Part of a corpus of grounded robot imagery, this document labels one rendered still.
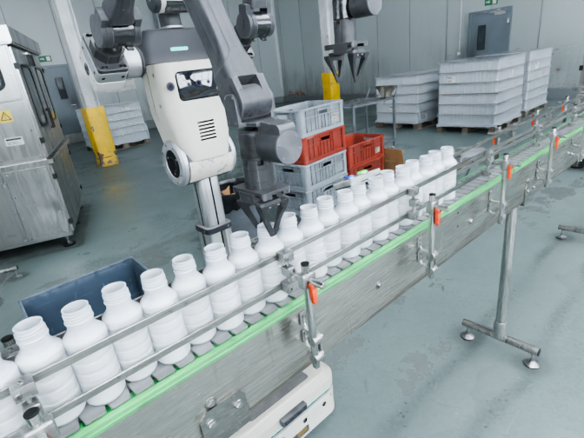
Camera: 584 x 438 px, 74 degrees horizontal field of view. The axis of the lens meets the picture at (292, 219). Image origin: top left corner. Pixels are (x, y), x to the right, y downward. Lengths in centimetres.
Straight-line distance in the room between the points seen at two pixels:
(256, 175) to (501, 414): 160
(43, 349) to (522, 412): 182
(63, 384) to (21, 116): 369
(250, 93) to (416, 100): 731
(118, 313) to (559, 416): 181
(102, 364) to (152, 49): 96
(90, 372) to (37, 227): 381
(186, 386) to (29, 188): 374
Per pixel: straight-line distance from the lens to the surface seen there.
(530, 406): 210
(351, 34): 112
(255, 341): 79
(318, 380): 173
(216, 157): 136
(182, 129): 130
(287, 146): 65
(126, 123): 1029
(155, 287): 67
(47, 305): 131
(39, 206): 439
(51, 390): 69
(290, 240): 80
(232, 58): 72
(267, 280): 80
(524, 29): 1128
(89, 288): 132
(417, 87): 792
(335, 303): 92
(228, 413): 83
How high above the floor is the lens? 146
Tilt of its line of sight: 22 degrees down
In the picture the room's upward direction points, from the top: 7 degrees counter-clockwise
